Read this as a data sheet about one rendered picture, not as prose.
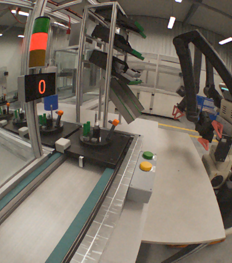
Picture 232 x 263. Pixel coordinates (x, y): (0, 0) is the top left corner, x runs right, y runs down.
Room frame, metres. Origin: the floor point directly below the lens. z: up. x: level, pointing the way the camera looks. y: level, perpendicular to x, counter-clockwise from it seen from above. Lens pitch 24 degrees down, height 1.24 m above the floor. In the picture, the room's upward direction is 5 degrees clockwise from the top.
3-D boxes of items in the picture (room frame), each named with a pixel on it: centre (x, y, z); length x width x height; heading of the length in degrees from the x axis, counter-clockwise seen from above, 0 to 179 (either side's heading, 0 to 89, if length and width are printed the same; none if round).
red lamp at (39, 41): (0.35, 0.24, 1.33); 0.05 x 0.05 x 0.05
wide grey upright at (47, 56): (1.56, 0.92, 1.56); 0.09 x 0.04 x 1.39; 165
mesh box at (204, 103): (4.10, -3.28, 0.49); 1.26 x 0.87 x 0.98; 80
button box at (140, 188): (0.37, -0.11, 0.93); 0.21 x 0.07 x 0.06; 165
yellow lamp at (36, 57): (0.35, 0.24, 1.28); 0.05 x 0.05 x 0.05
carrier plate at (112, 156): (0.50, 0.08, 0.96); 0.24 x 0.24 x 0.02; 75
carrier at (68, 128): (0.57, 0.32, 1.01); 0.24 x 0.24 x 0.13; 75
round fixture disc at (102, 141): (0.50, 0.08, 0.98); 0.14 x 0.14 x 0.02
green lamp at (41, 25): (0.35, 0.24, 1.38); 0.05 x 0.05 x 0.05
